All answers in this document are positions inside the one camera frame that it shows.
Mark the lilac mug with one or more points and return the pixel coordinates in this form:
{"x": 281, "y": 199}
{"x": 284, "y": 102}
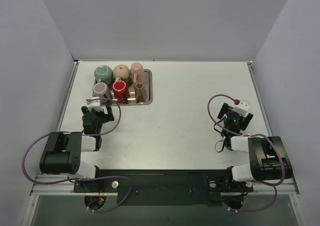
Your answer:
{"x": 101, "y": 90}

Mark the pink mug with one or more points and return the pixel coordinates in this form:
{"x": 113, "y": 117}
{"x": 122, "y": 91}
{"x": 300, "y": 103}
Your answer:
{"x": 137, "y": 73}

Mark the brown patterned mug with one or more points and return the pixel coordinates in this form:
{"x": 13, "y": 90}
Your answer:
{"x": 140, "y": 93}

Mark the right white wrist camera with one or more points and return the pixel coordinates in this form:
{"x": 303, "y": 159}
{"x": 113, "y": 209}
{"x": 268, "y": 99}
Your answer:
{"x": 241, "y": 107}

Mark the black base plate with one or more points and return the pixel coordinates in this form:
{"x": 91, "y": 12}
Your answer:
{"x": 167, "y": 187}

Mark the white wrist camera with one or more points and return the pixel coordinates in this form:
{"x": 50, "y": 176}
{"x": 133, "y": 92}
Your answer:
{"x": 95, "y": 104}
{"x": 241, "y": 107}

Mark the aluminium rail frame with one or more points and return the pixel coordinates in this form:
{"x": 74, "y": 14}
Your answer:
{"x": 66, "y": 188}

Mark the green mug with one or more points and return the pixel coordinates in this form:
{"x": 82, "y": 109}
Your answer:
{"x": 103, "y": 74}

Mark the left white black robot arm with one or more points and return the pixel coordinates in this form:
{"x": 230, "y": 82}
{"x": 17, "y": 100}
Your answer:
{"x": 62, "y": 151}

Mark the steel tray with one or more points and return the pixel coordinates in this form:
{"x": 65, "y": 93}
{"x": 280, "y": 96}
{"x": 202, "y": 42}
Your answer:
{"x": 131, "y": 87}

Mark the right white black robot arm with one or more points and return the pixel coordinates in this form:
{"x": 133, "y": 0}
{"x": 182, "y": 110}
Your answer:
{"x": 268, "y": 159}

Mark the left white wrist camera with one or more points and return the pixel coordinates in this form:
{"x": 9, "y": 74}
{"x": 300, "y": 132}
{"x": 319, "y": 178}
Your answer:
{"x": 95, "y": 104}

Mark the beige mug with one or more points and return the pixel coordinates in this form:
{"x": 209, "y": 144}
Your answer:
{"x": 121, "y": 73}

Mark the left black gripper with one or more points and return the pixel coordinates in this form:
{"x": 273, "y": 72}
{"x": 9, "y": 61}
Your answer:
{"x": 97, "y": 112}

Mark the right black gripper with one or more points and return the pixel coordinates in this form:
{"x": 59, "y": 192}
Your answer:
{"x": 223, "y": 110}

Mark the red mug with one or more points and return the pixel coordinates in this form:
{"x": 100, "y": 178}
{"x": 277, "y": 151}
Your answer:
{"x": 121, "y": 91}

